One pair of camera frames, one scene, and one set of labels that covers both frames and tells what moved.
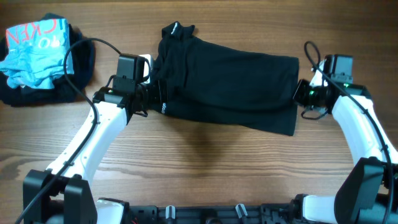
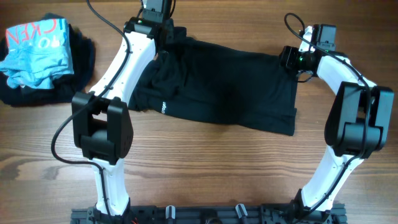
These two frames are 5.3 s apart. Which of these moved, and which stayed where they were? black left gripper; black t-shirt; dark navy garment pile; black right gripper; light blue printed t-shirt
Moved: black right gripper; black left gripper
Stayed: light blue printed t-shirt; dark navy garment pile; black t-shirt
